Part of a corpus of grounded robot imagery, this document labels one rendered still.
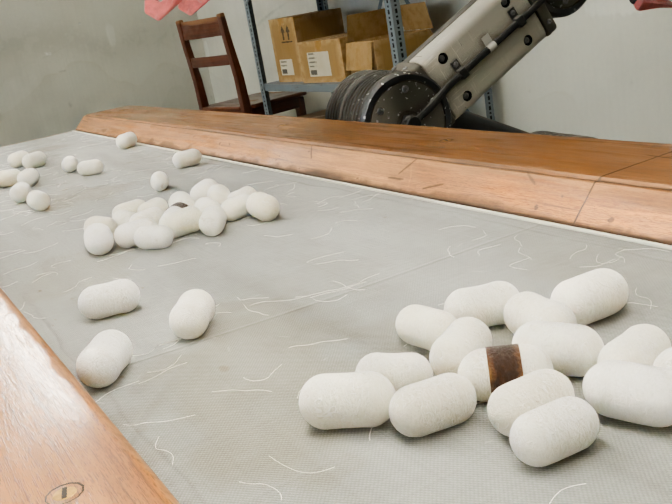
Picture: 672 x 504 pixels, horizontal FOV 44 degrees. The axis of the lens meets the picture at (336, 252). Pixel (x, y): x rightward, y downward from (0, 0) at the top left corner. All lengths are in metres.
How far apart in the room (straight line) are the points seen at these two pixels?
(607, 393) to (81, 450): 0.18
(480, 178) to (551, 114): 2.58
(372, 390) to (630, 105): 2.67
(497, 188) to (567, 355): 0.27
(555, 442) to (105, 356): 0.21
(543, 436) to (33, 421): 0.18
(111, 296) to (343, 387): 0.22
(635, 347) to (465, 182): 0.31
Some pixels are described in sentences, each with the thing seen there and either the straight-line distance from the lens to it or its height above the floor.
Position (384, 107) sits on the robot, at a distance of 1.03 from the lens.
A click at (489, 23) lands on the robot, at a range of 1.12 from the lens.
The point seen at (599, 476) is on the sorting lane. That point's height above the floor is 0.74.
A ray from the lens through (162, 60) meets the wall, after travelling 5.48.
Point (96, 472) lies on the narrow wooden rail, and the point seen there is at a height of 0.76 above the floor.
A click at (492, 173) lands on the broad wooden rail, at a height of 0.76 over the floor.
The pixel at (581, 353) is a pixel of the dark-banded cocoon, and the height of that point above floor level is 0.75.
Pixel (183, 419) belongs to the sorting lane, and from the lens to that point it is 0.36.
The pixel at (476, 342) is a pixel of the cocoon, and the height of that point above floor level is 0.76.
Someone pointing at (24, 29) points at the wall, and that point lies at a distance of 5.25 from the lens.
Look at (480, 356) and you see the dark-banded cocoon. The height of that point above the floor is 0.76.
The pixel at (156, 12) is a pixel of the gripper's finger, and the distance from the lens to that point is 0.74.
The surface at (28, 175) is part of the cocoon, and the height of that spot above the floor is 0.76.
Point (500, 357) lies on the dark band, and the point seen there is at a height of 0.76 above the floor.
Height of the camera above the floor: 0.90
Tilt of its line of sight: 17 degrees down
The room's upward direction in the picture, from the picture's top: 10 degrees counter-clockwise
